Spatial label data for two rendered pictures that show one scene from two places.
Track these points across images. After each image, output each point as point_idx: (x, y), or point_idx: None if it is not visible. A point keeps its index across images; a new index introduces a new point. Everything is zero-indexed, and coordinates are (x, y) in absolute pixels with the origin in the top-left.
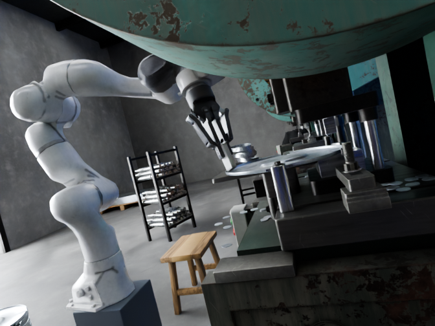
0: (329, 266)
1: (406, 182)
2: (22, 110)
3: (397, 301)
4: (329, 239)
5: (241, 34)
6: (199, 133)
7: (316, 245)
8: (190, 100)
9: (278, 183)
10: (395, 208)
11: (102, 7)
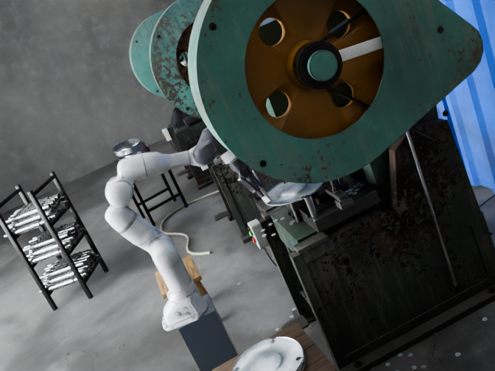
0: (338, 232)
1: (353, 188)
2: (124, 202)
3: (362, 235)
4: (335, 221)
5: (326, 179)
6: (247, 186)
7: (331, 226)
8: (236, 168)
9: (309, 205)
10: (355, 202)
11: (289, 177)
